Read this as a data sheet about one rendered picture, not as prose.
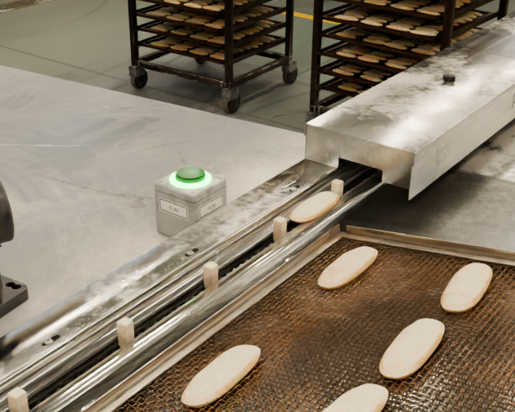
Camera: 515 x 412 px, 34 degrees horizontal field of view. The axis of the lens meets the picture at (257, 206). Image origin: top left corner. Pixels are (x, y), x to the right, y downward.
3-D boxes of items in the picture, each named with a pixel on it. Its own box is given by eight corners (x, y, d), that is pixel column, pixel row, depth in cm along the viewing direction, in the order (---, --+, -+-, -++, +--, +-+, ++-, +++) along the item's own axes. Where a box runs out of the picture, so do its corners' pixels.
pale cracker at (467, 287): (463, 265, 88) (463, 255, 87) (499, 269, 86) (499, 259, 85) (432, 311, 80) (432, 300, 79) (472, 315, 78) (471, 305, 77)
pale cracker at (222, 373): (237, 344, 79) (235, 334, 78) (270, 352, 77) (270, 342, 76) (170, 402, 71) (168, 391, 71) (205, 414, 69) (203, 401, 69)
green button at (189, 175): (189, 174, 113) (188, 163, 112) (212, 182, 111) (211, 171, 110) (168, 185, 110) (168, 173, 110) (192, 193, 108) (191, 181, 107)
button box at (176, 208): (191, 231, 120) (189, 161, 115) (235, 248, 116) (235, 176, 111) (152, 255, 114) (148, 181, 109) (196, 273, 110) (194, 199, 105)
